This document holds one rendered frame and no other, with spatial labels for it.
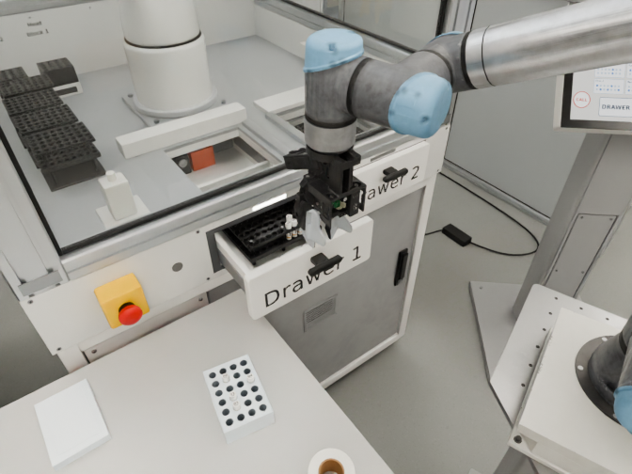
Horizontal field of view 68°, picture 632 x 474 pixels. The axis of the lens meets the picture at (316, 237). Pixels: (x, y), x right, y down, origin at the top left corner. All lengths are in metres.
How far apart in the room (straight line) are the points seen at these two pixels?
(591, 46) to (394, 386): 1.39
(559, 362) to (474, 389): 0.95
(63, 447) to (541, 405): 0.76
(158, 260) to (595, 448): 0.77
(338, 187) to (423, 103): 0.20
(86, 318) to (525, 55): 0.81
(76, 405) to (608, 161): 1.43
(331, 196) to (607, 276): 1.91
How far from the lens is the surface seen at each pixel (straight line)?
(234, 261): 0.90
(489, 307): 2.07
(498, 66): 0.65
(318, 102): 0.64
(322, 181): 0.72
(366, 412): 1.72
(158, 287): 0.95
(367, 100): 0.59
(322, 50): 0.61
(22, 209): 0.79
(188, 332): 0.98
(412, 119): 0.57
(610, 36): 0.62
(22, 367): 2.12
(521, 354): 0.99
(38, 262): 0.85
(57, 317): 0.92
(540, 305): 1.10
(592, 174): 1.59
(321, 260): 0.86
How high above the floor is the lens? 1.51
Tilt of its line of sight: 41 degrees down
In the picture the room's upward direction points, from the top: straight up
